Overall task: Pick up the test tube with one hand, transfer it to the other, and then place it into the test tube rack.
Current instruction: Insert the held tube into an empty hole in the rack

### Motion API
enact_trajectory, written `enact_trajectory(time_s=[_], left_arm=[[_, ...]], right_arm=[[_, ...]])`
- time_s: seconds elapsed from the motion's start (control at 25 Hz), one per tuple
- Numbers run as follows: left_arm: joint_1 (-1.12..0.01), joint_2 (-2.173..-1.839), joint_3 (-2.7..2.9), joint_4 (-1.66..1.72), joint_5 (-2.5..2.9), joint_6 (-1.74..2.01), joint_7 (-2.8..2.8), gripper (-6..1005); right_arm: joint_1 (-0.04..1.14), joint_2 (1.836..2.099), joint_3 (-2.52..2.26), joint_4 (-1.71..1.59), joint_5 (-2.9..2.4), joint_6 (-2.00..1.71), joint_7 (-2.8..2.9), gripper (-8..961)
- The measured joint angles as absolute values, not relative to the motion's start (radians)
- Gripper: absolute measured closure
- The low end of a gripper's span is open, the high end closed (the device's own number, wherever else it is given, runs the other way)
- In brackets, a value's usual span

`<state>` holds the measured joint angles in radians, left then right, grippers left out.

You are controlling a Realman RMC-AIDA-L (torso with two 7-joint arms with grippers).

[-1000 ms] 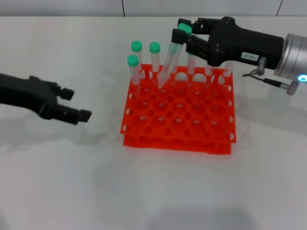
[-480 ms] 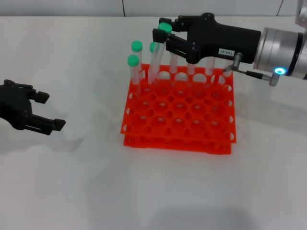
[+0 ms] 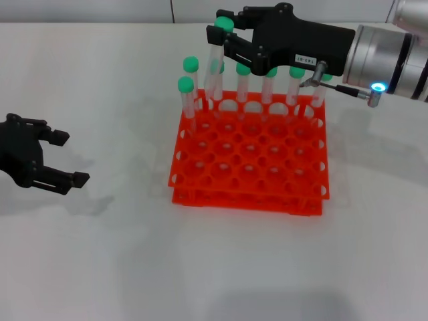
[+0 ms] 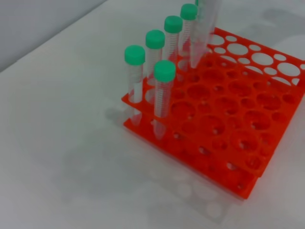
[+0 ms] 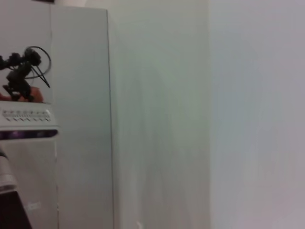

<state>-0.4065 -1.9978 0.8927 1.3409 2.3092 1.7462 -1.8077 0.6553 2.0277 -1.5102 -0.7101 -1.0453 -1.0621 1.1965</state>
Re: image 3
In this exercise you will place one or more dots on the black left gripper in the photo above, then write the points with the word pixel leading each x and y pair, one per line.
pixel 16 150

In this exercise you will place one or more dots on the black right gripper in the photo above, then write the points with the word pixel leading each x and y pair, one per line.
pixel 301 40

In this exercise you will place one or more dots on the clear test tube green cap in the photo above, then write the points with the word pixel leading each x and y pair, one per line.
pixel 223 22
pixel 269 90
pixel 191 64
pixel 319 97
pixel 242 69
pixel 185 84
pixel 220 68
pixel 296 72

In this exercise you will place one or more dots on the orange test tube rack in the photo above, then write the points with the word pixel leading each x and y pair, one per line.
pixel 250 157

